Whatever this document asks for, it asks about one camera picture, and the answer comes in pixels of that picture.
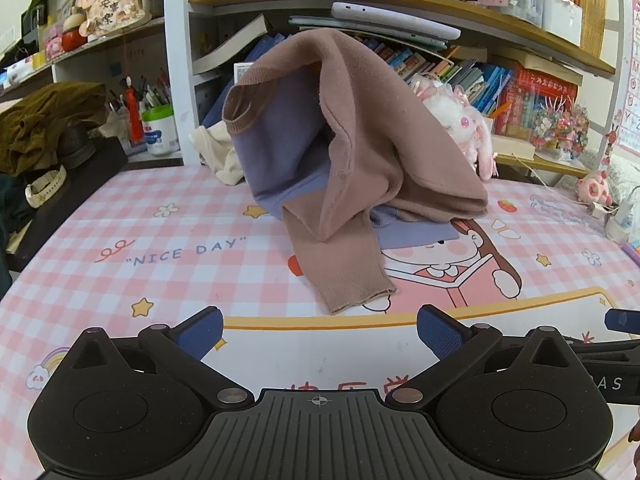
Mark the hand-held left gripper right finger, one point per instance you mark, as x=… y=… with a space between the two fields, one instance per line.
x=440 y=330

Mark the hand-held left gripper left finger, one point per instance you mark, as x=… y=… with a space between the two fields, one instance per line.
x=200 y=332

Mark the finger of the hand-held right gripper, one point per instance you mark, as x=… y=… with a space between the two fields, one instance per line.
x=620 y=319
x=600 y=350

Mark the pink and purple sweater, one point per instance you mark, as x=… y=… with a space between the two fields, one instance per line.
x=360 y=135

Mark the white charger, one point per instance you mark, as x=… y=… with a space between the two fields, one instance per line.
x=617 y=222

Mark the pink pig toy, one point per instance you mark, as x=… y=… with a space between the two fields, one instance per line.
x=595 y=187

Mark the grey quilted cloth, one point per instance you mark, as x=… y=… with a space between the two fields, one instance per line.
x=627 y=175

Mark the cream cloth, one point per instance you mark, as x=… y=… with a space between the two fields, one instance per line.
x=220 y=160

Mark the black case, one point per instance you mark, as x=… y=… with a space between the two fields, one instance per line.
x=75 y=195

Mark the cream thick flat book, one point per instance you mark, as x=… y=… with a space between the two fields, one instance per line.
x=515 y=146

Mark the colourful beaded tree ornament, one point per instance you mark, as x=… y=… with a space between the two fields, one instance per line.
x=562 y=127

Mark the white tub with green lid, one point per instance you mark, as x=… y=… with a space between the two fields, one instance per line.
x=160 y=132

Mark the white pink plush bunny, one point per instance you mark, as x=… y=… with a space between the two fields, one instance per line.
x=457 y=120

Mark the beige wristwatch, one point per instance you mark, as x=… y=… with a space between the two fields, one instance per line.
x=42 y=187

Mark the dark brown leather item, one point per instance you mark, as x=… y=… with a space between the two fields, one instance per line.
x=75 y=147

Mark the red tassel charm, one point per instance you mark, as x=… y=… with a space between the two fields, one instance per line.
x=133 y=115

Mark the red book box set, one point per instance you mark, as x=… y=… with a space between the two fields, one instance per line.
x=540 y=100

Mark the bunch of pens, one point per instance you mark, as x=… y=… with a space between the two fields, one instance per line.
x=152 y=92

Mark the white bookshelf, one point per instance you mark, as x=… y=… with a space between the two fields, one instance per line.
x=175 y=85

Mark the row of colourful books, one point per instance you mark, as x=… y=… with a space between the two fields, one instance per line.
x=440 y=67

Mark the white labelled box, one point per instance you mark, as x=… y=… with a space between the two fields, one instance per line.
x=244 y=71

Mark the olive brown jacket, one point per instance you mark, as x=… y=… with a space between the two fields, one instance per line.
x=45 y=115

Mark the thick white paperback book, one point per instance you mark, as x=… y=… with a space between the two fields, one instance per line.
x=230 y=45

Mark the white storage box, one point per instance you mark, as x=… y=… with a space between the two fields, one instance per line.
x=560 y=15

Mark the woven straw box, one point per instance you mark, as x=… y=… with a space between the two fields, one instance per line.
x=592 y=10

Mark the white tablet device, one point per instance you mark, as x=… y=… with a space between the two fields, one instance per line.
x=395 y=19

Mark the grey tablet device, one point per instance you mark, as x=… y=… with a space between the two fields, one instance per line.
x=350 y=27

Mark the red apple ornament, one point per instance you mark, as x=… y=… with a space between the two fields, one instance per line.
x=73 y=40

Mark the red cartoon wall stickers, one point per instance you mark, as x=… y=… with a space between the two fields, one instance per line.
x=611 y=147

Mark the alphabet wall poster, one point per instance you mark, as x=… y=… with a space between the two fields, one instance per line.
x=632 y=70

